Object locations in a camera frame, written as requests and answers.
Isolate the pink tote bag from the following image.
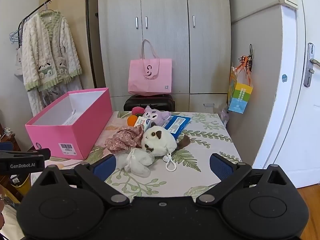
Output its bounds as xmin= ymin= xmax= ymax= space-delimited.
xmin=127 ymin=39 xmax=172 ymax=96

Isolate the pink strawberry plush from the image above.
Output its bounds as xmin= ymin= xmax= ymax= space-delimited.
xmin=131 ymin=106 xmax=145 ymax=115

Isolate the colourful paper gift bag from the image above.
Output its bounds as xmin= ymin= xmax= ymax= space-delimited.
xmin=227 ymin=65 xmax=253 ymax=114

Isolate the white fluffy plush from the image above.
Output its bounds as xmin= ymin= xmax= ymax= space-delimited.
xmin=114 ymin=148 xmax=155 ymax=178

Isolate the black suitcase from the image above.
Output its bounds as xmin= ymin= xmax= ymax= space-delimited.
xmin=123 ymin=94 xmax=175 ymax=112

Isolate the purple kuromi plush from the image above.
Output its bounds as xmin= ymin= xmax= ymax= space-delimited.
xmin=143 ymin=106 xmax=171 ymax=126

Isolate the blue wet wipes pack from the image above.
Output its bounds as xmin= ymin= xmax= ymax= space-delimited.
xmin=163 ymin=115 xmax=191 ymax=139

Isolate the grey wardrobe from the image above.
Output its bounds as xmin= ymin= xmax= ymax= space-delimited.
xmin=98 ymin=0 xmax=231 ymax=113

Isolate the cream fluffy cardigan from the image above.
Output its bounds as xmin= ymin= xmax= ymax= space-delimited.
xmin=21 ymin=10 xmax=82 ymax=91

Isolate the silver door handle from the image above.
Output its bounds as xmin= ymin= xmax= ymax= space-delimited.
xmin=304 ymin=42 xmax=319 ymax=88

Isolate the black clothes rack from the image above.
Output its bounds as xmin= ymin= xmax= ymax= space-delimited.
xmin=18 ymin=0 xmax=98 ymax=89

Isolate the orange plush ball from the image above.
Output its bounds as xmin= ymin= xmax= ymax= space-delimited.
xmin=127 ymin=115 xmax=138 ymax=127

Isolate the white door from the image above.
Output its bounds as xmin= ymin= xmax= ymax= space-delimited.
xmin=253 ymin=0 xmax=319 ymax=188

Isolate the pink cardboard box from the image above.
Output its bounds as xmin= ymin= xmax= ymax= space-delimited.
xmin=25 ymin=88 xmax=113 ymax=160

